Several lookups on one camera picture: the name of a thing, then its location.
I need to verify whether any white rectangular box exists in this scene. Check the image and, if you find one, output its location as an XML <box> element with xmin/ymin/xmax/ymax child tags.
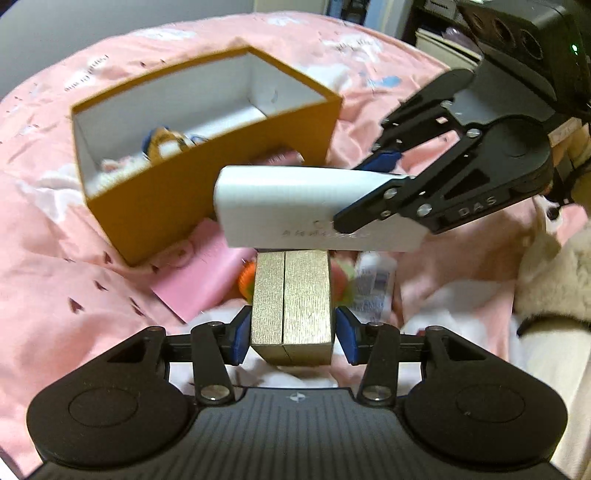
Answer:
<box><xmin>213</xmin><ymin>165</ymin><xmax>428</xmax><ymax>254</ymax></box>

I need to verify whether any person's right forearm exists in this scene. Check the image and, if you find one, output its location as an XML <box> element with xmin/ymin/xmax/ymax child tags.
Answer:
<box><xmin>512</xmin><ymin>205</ymin><xmax>591</xmax><ymax>333</ymax></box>

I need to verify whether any gold textured box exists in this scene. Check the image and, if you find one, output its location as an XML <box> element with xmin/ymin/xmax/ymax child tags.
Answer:
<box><xmin>249</xmin><ymin>248</ymin><xmax>335</xmax><ymax>367</ymax></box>

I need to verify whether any white knitted toy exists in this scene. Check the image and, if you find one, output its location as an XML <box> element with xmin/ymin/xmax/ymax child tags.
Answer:
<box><xmin>99</xmin><ymin>154</ymin><xmax>148</xmax><ymax>175</ymax></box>

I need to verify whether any tiger plush toy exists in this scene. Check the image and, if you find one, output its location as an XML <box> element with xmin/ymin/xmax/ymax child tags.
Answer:
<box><xmin>141</xmin><ymin>127</ymin><xmax>208</xmax><ymax>162</ymax></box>

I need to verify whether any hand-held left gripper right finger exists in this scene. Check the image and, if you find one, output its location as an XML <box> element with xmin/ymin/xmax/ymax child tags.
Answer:
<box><xmin>335</xmin><ymin>307</ymin><xmax>485</xmax><ymax>406</ymax></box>

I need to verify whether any orange and green toy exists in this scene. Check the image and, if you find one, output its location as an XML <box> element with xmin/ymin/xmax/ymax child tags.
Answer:
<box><xmin>238</xmin><ymin>262</ymin><xmax>356</xmax><ymax>309</ymax></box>

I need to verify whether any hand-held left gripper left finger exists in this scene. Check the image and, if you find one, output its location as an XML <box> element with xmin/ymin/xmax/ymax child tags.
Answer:
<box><xmin>107</xmin><ymin>305</ymin><xmax>254</xmax><ymax>406</ymax></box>

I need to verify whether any small white bottle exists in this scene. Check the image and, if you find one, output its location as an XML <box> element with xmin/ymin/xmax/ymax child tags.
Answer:
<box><xmin>353</xmin><ymin>251</ymin><xmax>398</xmax><ymax>324</ymax></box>

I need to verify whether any pink snap case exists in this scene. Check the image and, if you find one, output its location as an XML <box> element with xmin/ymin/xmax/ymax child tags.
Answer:
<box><xmin>150</xmin><ymin>218</ymin><xmax>257</xmax><ymax>324</ymax></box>

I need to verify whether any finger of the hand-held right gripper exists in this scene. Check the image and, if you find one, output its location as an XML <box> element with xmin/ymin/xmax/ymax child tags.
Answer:
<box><xmin>355</xmin><ymin>68</ymin><xmax>477</xmax><ymax>172</ymax></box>
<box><xmin>333</xmin><ymin>129</ymin><xmax>514</xmax><ymax>235</ymax></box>

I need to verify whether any pink printed blanket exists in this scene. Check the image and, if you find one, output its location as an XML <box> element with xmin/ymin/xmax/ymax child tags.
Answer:
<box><xmin>0</xmin><ymin>11</ymin><xmax>555</xmax><ymax>480</ymax></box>

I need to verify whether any orange cardboard box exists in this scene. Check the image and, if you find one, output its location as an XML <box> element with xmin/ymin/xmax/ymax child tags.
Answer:
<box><xmin>70</xmin><ymin>45</ymin><xmax>343</xmax><ymax>267</ymax></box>

